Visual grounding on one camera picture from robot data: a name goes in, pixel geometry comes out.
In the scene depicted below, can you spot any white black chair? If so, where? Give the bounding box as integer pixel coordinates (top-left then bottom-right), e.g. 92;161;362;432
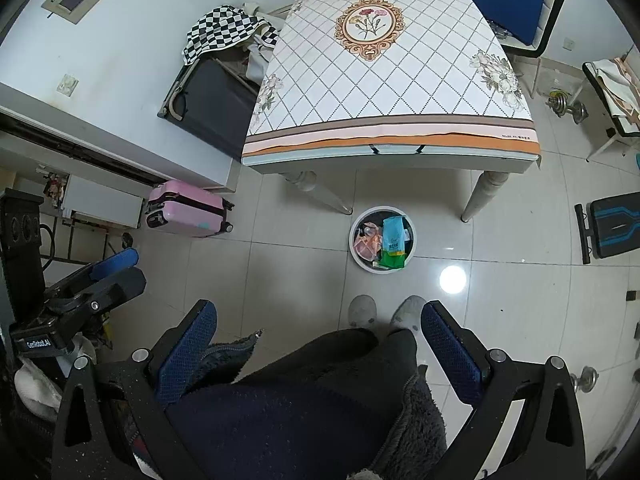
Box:
492;0;568;98

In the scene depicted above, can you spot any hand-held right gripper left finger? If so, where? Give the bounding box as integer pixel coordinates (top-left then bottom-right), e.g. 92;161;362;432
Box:
51;299;219;480

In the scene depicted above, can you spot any pink suitcase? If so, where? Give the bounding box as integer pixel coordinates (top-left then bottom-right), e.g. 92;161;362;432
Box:
145;179;236;238

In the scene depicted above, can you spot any chrome dumbbell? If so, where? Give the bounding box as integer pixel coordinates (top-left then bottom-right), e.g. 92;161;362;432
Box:
550;91;590;123

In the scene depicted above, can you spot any dark folded board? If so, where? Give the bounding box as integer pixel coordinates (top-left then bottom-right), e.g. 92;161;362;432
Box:
157;52;261;161

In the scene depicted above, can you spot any dark blue board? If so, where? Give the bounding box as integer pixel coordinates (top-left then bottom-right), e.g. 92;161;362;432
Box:
461;0;545;46

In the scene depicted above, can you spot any beige cloth on chair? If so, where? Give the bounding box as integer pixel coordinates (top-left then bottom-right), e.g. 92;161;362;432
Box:
592;57;640;118

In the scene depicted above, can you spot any grey fluffy slipper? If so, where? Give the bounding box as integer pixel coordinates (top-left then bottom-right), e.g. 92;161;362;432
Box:
348;295;378;331
390;295;427;333

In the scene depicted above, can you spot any white floral diamond tablecloth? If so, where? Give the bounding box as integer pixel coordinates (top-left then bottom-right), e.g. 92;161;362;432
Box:
241;0;543;176

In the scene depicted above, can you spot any round white trash bin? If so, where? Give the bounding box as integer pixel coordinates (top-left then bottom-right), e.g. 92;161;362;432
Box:
348;206;417;275

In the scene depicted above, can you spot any person's dark fleece clothing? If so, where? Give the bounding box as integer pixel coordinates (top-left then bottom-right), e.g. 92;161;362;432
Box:
95;327;448;480

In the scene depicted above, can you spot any black blue exercise bench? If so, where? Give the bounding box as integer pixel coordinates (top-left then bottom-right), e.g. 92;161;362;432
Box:
574;192;640;266

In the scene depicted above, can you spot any white crumpled cloth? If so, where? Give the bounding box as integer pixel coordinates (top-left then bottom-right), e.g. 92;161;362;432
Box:
15;355;63;411

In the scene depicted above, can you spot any green teal snack packet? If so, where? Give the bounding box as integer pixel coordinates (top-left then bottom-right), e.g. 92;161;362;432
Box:
379;215;408;270

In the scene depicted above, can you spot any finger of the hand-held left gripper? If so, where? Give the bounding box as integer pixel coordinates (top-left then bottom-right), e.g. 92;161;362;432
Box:
75;267;147;321
47;247;141;293

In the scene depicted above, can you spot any black frame chair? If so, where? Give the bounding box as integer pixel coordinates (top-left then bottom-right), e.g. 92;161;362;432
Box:
582;57;640;163

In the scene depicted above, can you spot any small metal dumbbell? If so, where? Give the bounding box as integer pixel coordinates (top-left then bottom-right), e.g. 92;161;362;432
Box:
572;367;598;396

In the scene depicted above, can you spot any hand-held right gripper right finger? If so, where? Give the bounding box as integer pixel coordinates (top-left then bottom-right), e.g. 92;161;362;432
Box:
420;300;587;480

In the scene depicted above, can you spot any orange pink wrapper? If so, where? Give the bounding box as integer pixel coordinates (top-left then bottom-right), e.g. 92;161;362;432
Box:
353;232;383;261

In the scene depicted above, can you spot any checkered black white cloth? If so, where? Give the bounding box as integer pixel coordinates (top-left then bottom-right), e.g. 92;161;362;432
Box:
181;5;281;66

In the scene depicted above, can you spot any white low cabinet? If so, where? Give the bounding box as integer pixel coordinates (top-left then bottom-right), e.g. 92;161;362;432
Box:
62;175;143;228

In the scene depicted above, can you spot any black metal stand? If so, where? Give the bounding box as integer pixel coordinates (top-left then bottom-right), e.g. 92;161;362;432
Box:
0;190;46;321

